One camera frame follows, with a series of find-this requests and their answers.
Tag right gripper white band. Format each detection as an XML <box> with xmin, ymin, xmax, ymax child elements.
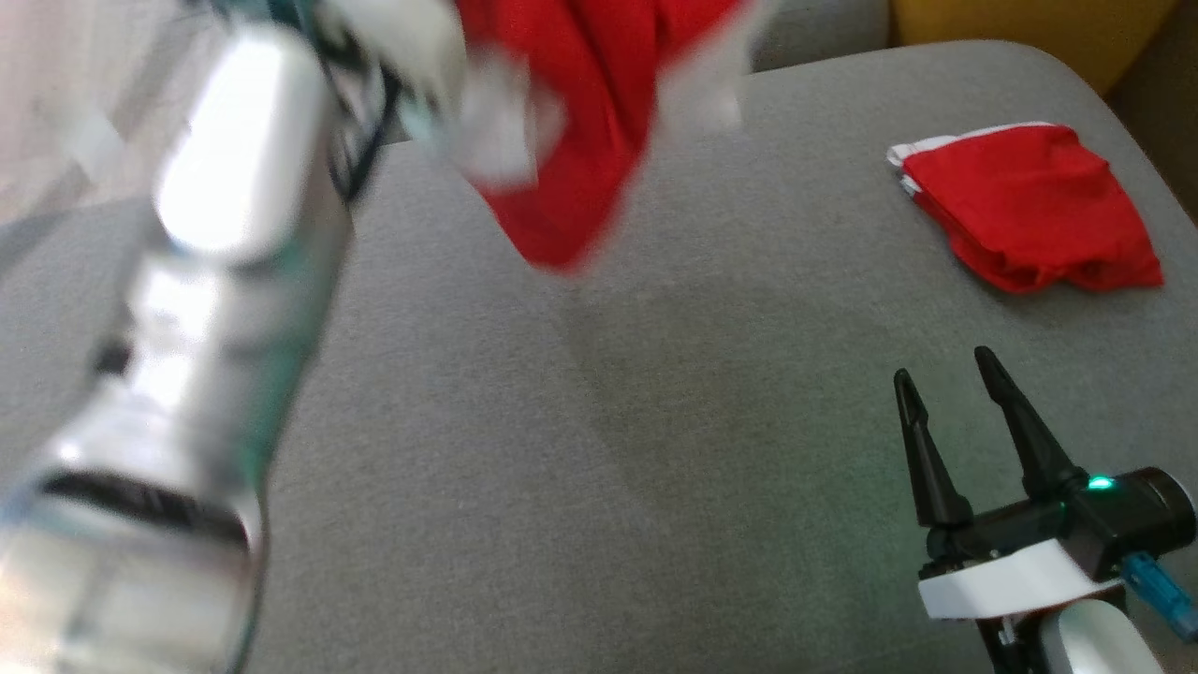
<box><xmin>892</xmin><ymin>345</ymin><xmax>1198</xmax><ymax>674</ymax></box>

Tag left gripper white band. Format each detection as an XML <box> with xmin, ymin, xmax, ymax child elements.
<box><xmin>309</xmin><ymin>0</ymin><xmax>471</xmax><ymax>202</ymax></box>

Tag red white number jersey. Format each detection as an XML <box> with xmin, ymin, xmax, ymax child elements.
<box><xmin>449</xmin><ymin>0</ymin><xmax>780</xmax><ymax>278</ymax></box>

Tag plain red garment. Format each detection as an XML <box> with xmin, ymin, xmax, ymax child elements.
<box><xmin>886</xmin><ymin>122</ymin><xmax>1165</xmax><ymax>297</ymax></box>

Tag grey sofa seat cushion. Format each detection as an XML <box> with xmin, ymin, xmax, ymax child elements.
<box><xmin>0</xmin><ymin>39</ymin><xmax>1198</xmax><ymax>674</ymax></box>

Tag grey sofa back cushion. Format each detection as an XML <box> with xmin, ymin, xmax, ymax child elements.
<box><xmin>749</xmin><ymin>0</ymin><xmax>892</xmax><ymax>72</ymax></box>

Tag yellow cushion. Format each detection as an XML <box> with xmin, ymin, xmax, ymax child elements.
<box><xmin>889</xmin><ymin>0</ymin><xmax>1182</xmax><ymax>96</ymax></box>

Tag blue cable plug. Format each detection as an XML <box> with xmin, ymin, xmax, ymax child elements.
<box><xmin>1118</xmin><ymin>552</ymin><xmax>1198</xmax><ymax>643</ymax></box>

